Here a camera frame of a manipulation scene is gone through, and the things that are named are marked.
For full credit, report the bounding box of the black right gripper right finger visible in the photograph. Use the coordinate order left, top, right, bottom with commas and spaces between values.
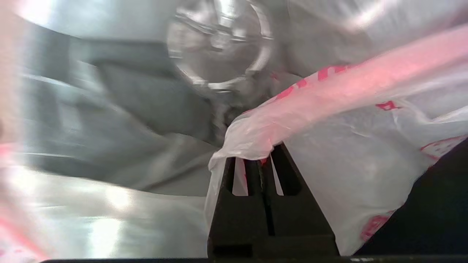
263, 144, 340, 257

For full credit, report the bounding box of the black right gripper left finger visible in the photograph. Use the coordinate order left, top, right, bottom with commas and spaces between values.
207, 157, 273, 258

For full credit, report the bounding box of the white red-print trash bag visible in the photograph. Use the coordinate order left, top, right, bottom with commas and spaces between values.
0, 0, 468, 263

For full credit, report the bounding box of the clear plastic bottle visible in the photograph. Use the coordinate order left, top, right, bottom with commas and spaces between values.
166, 0, 275, 92

